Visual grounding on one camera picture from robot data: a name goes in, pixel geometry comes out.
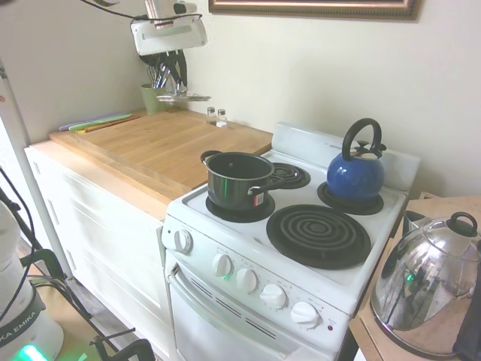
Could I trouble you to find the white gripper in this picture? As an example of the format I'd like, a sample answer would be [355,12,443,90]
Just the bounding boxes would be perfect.
[130,14,209,92]

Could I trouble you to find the glass pot lid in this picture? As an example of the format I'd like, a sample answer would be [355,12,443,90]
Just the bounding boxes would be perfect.
[156,84,213,104]

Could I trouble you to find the black cooking pot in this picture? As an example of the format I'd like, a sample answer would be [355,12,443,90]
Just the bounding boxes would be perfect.
[200,149,289,211]

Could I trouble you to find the pale green utensil cup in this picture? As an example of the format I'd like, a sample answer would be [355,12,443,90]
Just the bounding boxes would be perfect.
[141,83,163,116]

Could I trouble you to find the orange knife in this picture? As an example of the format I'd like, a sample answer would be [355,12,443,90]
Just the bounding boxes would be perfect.
[77,115,142,135]

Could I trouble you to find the large wooden cutting board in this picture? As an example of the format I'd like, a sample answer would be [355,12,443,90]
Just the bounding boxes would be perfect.
[48,111,274,207]

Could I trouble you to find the green knife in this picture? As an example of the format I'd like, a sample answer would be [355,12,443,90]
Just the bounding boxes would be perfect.
[68,114,133,132]

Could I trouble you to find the purple knife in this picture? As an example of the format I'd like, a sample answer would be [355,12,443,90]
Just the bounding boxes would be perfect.
[59,114,113,131]

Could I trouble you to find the gold framed painting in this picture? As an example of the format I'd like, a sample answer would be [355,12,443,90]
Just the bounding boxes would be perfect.
[208,0,424,21]

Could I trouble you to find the small black coil burner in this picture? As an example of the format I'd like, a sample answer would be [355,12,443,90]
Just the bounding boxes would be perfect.
[268,162,312,190]

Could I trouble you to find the white stove timer knob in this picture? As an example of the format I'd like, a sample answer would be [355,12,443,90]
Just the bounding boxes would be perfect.
[173,228,195,253]

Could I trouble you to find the white stand pole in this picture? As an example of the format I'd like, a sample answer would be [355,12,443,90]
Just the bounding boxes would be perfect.
[0,56,68,280]

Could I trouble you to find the white drawer cabinet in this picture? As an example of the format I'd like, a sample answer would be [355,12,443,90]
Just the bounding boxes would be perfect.
[24,144,177,358]

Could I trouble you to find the blue enamel kettle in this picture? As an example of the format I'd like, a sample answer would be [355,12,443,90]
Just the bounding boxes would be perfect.
[325,117,388,202]

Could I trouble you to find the black coil burner under kettle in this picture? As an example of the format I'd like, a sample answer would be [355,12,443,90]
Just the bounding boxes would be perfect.
[317,181,385,216]

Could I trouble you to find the large black coil burner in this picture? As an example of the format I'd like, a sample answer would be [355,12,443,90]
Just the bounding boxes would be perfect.
[265,204,372,271]

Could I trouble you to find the white electric stove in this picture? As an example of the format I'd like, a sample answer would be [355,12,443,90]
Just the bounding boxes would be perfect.
[161,122,422,361]

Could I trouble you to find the shiny steel kettle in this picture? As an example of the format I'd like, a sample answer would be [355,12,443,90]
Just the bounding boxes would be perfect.
[370,210,481,361]

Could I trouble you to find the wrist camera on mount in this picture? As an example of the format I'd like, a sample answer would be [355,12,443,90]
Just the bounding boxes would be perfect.
[172,2,199,15]

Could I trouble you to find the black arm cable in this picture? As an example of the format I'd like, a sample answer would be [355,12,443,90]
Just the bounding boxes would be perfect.
[80,0,204,24]

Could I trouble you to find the white oven door handle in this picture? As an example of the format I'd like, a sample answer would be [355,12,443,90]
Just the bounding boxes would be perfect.
[167,265,301,353]

